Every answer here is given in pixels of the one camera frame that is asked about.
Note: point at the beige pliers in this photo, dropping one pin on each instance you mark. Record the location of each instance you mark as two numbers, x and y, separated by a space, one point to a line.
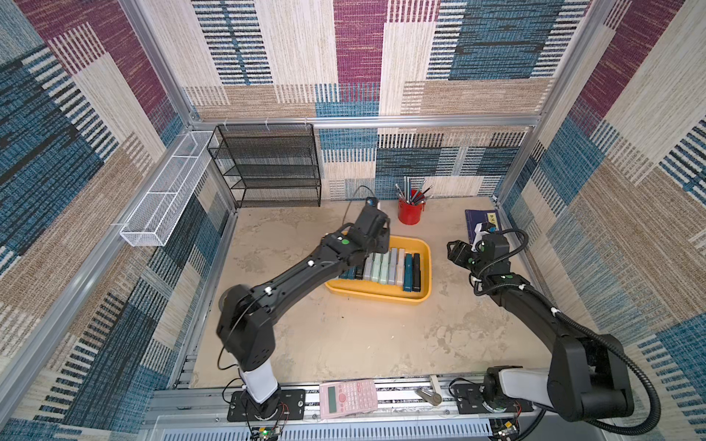
400 267

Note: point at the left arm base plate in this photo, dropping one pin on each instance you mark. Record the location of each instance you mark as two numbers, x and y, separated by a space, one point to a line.
282 405

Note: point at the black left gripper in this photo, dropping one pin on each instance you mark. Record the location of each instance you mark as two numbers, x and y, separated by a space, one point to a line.
385 242

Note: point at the red pen cup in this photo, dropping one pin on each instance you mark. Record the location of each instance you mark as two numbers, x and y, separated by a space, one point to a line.
408 213

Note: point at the white wire mesh basket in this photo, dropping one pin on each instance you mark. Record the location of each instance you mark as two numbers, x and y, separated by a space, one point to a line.
156 216

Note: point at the black wire mesh shelf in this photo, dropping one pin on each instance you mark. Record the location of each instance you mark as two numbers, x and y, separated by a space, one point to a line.
268 165

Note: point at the yellow plastic storage tray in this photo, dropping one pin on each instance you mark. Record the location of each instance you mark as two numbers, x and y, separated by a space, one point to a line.
374 291

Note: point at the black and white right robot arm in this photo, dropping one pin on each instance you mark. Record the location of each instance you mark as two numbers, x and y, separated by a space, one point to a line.
590 379

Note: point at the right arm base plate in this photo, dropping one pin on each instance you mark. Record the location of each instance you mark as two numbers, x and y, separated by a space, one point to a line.
472 399

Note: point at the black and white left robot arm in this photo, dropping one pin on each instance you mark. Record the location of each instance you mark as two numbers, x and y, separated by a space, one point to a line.
248 315

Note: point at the black pruning pliers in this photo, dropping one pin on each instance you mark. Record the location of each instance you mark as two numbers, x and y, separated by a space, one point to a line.
359 272

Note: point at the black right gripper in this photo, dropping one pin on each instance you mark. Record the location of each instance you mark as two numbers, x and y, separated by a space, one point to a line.
458 252

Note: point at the pink calculator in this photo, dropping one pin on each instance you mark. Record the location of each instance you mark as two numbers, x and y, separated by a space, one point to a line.
345 398

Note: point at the dark blue book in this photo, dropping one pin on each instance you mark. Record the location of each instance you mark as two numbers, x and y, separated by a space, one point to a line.
475 216

